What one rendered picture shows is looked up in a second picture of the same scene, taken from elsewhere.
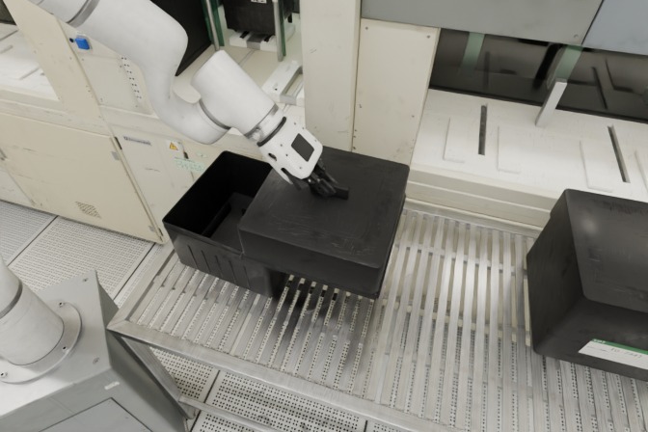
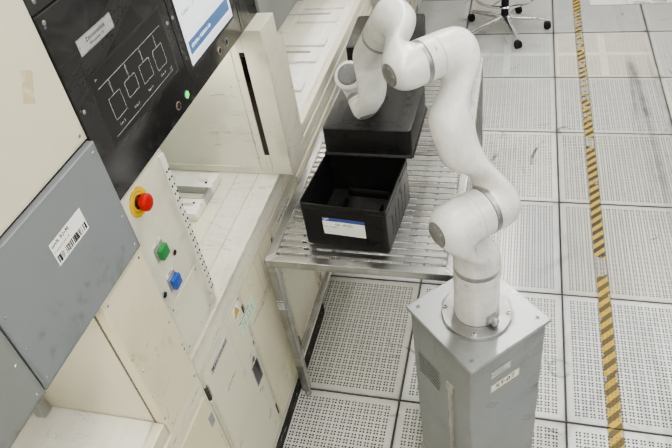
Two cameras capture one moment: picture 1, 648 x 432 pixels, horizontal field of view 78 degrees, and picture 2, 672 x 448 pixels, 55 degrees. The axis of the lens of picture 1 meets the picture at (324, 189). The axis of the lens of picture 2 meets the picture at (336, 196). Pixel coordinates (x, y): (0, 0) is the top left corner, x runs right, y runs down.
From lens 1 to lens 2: 1.98 m
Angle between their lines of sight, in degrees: 61
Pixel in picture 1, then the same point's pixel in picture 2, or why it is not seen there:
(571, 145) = not seen: hidden behind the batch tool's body
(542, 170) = (300, 76)
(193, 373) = (416, 425)
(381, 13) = not seen: hidden behind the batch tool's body
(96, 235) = not seen: outside the picture
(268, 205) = (389, 124)
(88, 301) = (436, 296)
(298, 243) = (415, 109)
